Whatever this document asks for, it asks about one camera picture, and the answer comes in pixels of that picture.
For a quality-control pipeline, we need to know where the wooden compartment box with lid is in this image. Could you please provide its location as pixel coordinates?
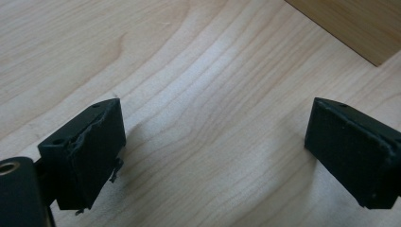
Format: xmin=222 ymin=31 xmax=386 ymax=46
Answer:
xmin=285 ymin=0 xmax=401 ymax=67

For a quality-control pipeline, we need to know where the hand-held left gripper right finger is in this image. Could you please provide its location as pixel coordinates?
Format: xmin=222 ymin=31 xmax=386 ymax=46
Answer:
xmin=304 ymin=96 xmax=401 ymax=210

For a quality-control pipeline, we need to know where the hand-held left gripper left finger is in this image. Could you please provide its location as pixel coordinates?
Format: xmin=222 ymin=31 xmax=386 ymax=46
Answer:
xmin=37 ymin=97 xmax=127 ymax=217

